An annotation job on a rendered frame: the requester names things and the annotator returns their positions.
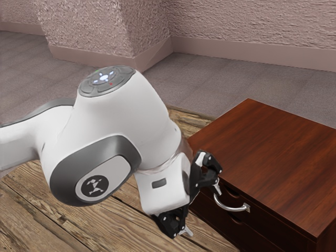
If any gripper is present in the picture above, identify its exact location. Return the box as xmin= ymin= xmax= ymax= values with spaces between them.
xmin=150 ymin=149 xmax=224 ymax=240

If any brown wooden drawer cabinet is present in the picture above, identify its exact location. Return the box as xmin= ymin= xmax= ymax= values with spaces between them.
xmin=186 ymin=98 xmax=336 ymax=252

